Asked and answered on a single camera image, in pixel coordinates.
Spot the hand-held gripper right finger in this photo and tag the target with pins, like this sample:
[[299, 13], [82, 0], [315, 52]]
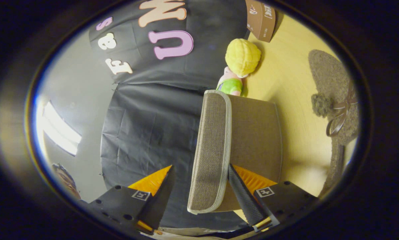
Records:
[[244, 200]]

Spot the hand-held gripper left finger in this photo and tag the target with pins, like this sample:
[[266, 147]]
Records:
[[161, 203]]

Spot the beige fabric storage box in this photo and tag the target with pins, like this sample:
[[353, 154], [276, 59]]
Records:
[[256, 133]]

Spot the brown fuzzy shoe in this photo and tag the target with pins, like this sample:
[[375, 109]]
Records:
[[329, 76]]

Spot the black backdrop cloth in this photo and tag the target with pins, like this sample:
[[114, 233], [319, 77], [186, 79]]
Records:
[[146, 133]]

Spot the person's head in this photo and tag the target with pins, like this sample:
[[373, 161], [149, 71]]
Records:
[[66, 180]]

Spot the pink star plush toy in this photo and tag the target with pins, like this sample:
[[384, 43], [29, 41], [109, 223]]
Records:
[[231, 86]]

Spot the ceiling light panel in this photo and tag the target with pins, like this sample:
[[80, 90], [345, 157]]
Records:
[[61, 130]]

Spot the yellow round plush toy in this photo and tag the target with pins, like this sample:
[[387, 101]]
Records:
[[242, 56]]

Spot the brown cover book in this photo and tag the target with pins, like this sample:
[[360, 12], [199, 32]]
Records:
[[259, 20]]

